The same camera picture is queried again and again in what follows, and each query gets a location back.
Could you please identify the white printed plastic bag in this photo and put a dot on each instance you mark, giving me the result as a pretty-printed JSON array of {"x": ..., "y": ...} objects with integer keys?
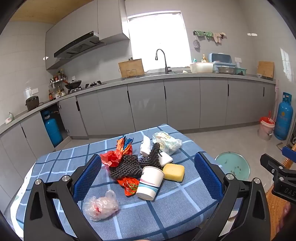
[{"x": 167, "y": 141}]

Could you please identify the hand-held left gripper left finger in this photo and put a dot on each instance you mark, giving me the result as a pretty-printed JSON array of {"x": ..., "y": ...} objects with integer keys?
[{"x": 87, "y": 179}]

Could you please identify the dark sauce bottle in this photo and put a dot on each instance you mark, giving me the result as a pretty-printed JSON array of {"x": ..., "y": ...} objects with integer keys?
[{"x": 50, "y": 95}]

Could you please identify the grey hanging duster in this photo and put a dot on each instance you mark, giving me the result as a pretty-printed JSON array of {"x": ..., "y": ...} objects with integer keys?
[{"x": 196, "y": 43}]

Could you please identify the white plastic basin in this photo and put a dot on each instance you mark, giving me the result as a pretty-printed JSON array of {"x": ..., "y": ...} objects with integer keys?
[{"x": 201, "y": 67}]

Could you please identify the white striped paper cup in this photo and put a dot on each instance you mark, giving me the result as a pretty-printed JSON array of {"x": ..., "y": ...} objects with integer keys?
[{"x": 149, "y": 184}]

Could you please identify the woven bamboo chair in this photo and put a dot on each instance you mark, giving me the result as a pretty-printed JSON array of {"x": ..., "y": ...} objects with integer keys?
[{"x": 272, "y": 207}]

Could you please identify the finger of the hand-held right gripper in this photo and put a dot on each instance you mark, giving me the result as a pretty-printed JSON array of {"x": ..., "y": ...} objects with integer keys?
[
  {"x": 289, "y": 151},
  {"x": 269, "y": 162}
]

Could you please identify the black foam fruit net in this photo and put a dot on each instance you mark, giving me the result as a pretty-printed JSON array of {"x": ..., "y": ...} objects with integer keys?
[
  {"x": 153, "y": 155},
  {"x": 126, "y": 166}
]

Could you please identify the grey upper wall cabinets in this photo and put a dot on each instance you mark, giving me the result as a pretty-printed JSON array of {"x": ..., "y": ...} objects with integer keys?
[{"x": 111, "y": 20}]

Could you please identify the orange and blue wrapper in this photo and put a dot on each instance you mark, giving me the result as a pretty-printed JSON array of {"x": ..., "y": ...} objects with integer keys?
[{"x": 124, "y": 145}]

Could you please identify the clear plastic bag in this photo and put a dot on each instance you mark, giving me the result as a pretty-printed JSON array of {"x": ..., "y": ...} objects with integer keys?
[{"x": 100, "y": 206}]

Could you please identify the spice rack with bottles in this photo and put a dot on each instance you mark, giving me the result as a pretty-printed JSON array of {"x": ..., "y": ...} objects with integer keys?
[{"x": 58, "y": 80}]

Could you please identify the pink bucket with red bag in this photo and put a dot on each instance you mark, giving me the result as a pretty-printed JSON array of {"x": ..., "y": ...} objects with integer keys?
[{"x": 266, "y": 128}]

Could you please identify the green drain basket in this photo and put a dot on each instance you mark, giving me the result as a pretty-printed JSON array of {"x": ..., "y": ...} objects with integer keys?
[{"x": 241, "y": 71}]

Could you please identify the bright window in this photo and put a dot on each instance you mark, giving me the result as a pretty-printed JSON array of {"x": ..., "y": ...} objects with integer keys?
[{"x": 159, "y": 41}]

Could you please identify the black wok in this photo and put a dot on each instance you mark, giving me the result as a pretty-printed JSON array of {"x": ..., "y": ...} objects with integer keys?
[{"x": 73, "y": 84}]

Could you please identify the small wooden cutting board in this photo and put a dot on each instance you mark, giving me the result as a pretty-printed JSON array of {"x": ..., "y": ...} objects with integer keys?
[{"x": 266, "y": 69}]

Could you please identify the metal bowl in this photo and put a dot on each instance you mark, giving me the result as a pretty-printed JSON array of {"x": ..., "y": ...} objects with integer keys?
[{"x": 226, "y": 69}]

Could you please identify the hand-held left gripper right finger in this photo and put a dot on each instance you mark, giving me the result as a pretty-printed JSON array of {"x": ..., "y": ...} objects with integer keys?
[{"x": 208, "y": 179}]

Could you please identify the white crumpled tissue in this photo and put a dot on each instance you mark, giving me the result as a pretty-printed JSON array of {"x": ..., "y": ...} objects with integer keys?
[{"x": 145, "y": 146}]

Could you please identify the red plastic bag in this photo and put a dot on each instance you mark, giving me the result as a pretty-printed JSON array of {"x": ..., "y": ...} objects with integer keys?
[{"x": 113, "y": 158}]

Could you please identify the black range hood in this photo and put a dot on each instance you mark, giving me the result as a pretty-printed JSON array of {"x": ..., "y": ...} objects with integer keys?
[{"x": 77, "y": 45}]

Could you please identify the blue gas cylinder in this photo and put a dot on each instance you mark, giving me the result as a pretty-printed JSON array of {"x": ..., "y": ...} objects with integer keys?
[
  {"x": 53, "y": 131},
  {"x": 284, "y": 117}
]

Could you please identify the yellow soap dispenser bottle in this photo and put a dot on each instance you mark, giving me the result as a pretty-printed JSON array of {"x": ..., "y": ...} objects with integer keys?
[{"x": 203, "y": 58}]

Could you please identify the yellow sponge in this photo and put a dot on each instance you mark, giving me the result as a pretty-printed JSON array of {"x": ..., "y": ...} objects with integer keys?
[{"x": 174, "y": 172}]

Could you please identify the pink hanging gloves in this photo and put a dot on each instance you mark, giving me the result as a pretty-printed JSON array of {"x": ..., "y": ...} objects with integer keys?
[{"x": 218, "y": 37}]

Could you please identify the large wooden cutting board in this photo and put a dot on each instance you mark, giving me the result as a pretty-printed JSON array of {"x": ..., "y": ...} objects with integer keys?
[{"x": 131, "y": 68}]

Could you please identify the blue dish rack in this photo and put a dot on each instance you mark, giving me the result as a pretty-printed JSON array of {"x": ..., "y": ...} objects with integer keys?
[{"x": 222, "y": 59}]

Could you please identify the person's right hand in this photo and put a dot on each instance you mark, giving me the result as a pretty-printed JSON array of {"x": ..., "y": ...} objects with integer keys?
[{"x": 288, "y": 210}]

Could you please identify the green hanging cloth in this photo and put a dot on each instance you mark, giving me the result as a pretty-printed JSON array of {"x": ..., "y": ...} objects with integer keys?
[{"x": 203, "y": 34}]

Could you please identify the blue checkered tablecloth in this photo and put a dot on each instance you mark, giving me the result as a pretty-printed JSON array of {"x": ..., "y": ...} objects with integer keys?
[{"x": 143, "y": 215}]

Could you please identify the glossy red snack wrapper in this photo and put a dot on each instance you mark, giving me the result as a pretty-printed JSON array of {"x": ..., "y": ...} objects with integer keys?
[{"x": 128, "y": 186}]

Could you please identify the dark gooseneck faucet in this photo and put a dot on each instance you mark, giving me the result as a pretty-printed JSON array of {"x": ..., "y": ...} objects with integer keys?
[{"x": 164, "y": 60}]

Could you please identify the gas stove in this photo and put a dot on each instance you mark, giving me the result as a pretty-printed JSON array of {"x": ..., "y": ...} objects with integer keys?
[{"x": 91, "y": 85}]

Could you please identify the black rice cooker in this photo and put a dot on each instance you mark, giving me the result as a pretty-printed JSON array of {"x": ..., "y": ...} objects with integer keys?
[{"x": 32, "y": 103}]

